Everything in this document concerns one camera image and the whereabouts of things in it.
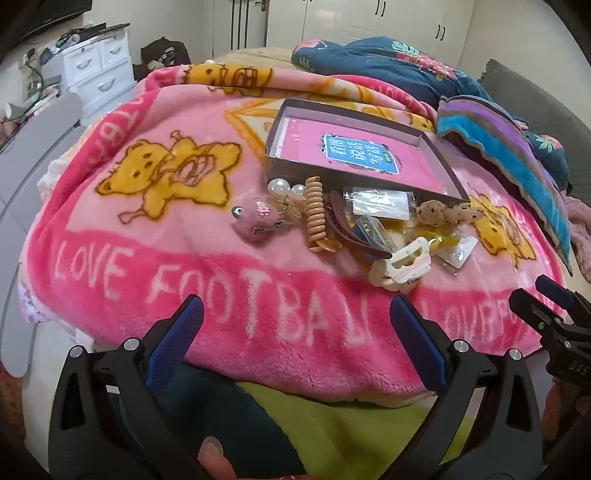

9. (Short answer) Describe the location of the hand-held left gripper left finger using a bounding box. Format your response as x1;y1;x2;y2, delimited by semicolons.
48;295;220;480

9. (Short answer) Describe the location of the small white clear packet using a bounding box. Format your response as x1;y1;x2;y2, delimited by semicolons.
438;236;479;274

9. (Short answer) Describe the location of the white wardrobe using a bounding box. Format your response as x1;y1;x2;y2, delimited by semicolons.
211;0;477;70

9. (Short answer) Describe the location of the large clear plastic packet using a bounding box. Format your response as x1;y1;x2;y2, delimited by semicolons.
344;185;415;220

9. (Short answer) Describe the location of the cream claw hair clip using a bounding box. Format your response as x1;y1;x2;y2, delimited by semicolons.
368;235;433;293

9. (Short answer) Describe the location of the pink fuzzy hair clip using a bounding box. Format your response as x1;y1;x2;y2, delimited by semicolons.
235;198;294;239

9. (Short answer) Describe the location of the brown cardboard box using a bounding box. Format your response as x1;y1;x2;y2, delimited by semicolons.
264;98;471;210

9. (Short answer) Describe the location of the brown hair clip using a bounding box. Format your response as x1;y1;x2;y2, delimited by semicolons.
327;191;394;260

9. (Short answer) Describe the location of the white drawer chest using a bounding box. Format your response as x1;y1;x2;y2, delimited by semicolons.
59;28;140;126

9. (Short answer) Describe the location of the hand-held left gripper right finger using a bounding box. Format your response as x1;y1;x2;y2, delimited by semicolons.
389;295;546;480

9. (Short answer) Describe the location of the navy floral quilt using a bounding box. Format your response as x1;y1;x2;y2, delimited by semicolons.
291;37;571;190

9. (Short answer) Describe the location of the clear packet with dark item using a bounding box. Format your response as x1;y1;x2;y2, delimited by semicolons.
355;215;394;253

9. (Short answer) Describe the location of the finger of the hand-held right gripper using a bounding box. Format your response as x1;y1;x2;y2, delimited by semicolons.
508;288;578;344
536;275;591;319

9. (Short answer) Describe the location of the black television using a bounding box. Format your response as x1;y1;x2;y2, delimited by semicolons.
0;0;94;52

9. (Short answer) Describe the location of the pink bear printed blanket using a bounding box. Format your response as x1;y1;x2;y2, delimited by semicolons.
18;62;573;407

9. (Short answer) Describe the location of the dark teal clothing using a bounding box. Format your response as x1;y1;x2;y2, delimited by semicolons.
115;362;305;480

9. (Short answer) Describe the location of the pink picture book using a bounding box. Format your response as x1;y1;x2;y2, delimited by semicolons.
276;115;457;195

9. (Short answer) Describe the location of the person's left hand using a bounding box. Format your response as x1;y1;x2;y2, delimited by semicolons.
198;436;305;480

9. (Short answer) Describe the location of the black bag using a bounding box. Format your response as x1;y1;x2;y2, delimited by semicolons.
140;39;193;68

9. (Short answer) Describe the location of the beige bed sheet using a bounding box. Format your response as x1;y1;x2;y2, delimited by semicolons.
209;46;297;71

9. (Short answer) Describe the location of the yellow item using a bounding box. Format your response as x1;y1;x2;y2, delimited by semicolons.
390;222;463;252

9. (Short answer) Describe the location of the orange spiral hair tie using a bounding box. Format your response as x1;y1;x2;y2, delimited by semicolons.
302;175;341;254

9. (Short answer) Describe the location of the pearl hair clip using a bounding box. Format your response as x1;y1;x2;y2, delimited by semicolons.
267;178;307;219

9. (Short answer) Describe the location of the striped fleece blanket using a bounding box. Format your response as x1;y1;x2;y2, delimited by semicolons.
436;95;574;274

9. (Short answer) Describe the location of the lime green clothing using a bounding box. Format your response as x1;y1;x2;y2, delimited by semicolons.
238;382;463;480

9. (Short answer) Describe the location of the cluttered side desk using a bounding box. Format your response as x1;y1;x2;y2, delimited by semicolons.
0;27;66;139

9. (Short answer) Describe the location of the person's right hand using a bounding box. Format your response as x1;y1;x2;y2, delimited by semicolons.
544;385;573;441

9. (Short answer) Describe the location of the cookie print scrunchie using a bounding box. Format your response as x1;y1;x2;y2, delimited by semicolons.
414;199;484;227

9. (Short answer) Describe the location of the grey padded bed frame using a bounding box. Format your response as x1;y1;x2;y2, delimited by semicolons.
0;92;85;380

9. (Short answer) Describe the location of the pink fluffy cloth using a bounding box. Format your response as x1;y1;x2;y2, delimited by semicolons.
565;196;591;241

